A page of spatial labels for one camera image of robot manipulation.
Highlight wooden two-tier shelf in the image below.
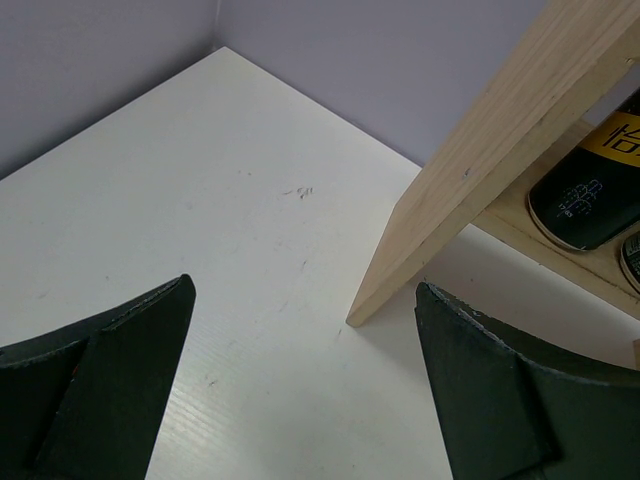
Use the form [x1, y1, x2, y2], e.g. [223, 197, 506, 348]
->
[346, 0, 640, 361]

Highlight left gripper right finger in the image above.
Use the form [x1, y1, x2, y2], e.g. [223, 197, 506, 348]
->
[415, 282, 639, 479]

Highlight black can yellow label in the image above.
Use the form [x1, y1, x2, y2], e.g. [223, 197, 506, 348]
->
[619, 232, 640, 292]

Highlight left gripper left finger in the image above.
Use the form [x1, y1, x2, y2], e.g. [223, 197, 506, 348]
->
[1, 274, 196, 479]

